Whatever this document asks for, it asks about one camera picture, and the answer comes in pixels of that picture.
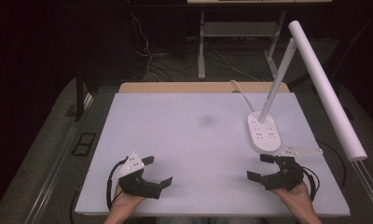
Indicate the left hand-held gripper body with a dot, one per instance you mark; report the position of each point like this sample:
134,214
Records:
135,183

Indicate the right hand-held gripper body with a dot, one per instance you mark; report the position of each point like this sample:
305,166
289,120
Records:
285,179

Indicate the person's right hand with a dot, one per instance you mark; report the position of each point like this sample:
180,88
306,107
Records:
298,197

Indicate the person's left hand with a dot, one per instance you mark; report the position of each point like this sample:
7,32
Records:
124,203

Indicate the white table mat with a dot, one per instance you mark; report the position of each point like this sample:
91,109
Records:
187,149

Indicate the white desk lamp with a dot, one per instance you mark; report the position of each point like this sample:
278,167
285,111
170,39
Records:
324,90

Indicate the black floor frame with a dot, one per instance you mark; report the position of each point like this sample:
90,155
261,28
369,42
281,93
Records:
83,144

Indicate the metal floor rail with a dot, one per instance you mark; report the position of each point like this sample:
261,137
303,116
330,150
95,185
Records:
55,168
369,186

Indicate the black upright post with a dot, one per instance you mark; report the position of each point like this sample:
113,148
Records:
80,96

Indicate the grey metal desk frame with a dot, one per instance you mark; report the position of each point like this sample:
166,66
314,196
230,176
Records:
237,29

